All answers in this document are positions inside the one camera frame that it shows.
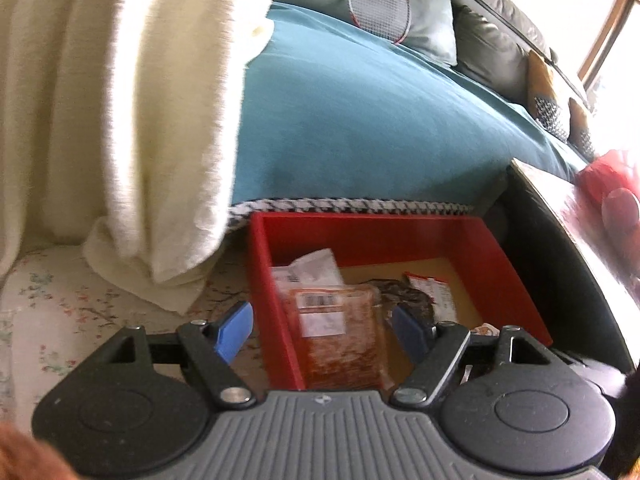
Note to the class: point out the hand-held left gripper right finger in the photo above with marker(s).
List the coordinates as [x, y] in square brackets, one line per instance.
[407, 334]

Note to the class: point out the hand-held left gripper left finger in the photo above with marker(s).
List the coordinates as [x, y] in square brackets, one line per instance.
[232, 331]

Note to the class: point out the white red snack packet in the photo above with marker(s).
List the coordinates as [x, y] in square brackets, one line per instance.
[435, 295]

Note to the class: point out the orange clear snack packet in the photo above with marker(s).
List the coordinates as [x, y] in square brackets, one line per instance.
[340, 355]

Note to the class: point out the red cardboard box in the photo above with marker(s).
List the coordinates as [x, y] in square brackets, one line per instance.
[390, 240]

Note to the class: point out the long silver white snack packet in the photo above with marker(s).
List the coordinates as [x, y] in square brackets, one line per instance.
[315, 267]

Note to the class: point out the person's left hand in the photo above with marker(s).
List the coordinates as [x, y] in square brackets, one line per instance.
[22, 457]

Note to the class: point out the dark coffee table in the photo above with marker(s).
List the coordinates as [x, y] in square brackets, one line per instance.
[565, 260]

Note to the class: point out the floral cloth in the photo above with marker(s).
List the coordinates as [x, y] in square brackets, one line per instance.
[60, 320]

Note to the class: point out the red plastic bag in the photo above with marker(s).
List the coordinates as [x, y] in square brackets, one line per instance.
[607, 180]

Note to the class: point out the blue sofa blanket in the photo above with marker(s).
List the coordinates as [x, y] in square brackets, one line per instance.
[380, 130]

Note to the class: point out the white towel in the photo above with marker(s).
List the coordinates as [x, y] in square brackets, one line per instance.
[125, 110]

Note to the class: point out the yellow patterned pillow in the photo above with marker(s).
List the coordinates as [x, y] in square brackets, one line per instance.
[581, 130]
[547, 95]

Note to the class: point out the grey leather sofa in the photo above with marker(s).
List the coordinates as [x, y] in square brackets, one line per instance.
[490, 45]

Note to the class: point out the grey green cushion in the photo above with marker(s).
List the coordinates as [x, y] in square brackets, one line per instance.
[430, 25]

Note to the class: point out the red badminton racket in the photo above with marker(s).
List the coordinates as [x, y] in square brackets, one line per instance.
[380, 0]

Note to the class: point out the window frame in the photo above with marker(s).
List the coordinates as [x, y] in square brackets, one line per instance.
[602, 40]

